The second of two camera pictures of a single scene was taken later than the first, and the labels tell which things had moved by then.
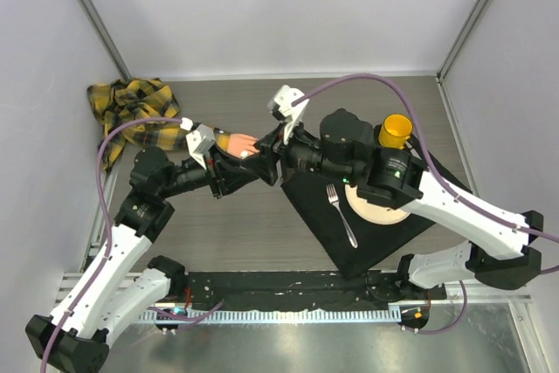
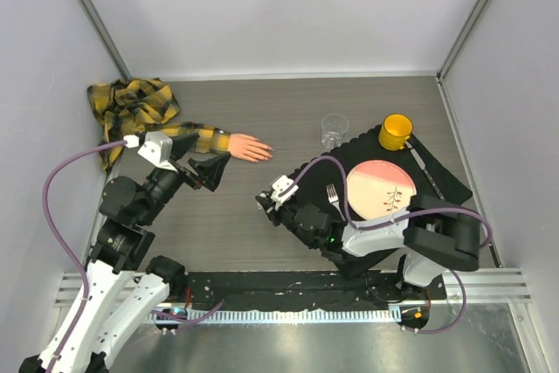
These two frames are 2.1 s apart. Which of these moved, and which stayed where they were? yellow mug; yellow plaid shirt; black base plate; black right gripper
Moved: black right gripper
Stayed: black base plate; yellow mug; yellow plaid shirt
